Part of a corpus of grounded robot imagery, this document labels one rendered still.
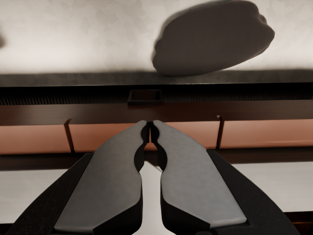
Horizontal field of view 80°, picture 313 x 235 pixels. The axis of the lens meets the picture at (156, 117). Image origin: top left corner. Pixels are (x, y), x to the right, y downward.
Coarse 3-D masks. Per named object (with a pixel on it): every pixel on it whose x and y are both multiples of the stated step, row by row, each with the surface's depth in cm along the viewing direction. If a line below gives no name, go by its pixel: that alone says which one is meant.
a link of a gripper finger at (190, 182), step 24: (168, 144) 10; (192, 144) 10; (168, 168) 8; (192, 168) 8; (216, 168) 8; (168, 192) 7; (192, 192) 7; (216, 192) 7; (168, 216) 7; (192, 216) 6; (216, 216) 6; (240, 216) 6
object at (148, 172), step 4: (144, 160) 21; (144, 164) 21; (148, 164) 21; (144, 168) 22; (148, 168) 22; (152, 168) 22; (156, 168) 22; (140, 172) 22; (144, 172) 22; (148, 172) 22; (152, 172) 22; (156, 172) 22; (160, 172) 22; (144, 176) 22; (148, 176) 22; (152, 176) 22; (156, 176) 22; (160, 176) 22; (144, 180) 22; (148, 180) 22
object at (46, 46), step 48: (0, 0) 28; (48, 0) 28; (96, 0) 28; (144, 0) 29; (192, 0) 29; (288, 0) 29; (0, 48) 31; (48, 48) 31; (96, 48) 32; (144, 48) 32; (288, 48) 33
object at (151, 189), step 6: (156, 180) 22; (144, 186) 23; (150, 186) 23; (156, 186) 23; (144, 192) 23; (150, 192) 23; (156, 192) 23; (144, 198) 24; (150, 198) 24; (156, 198) 24; (144, 204) 24; (150, 204) 24; (156, 204) 24; (144, 210) 25; (150, 210) 25; (156, 210) 25
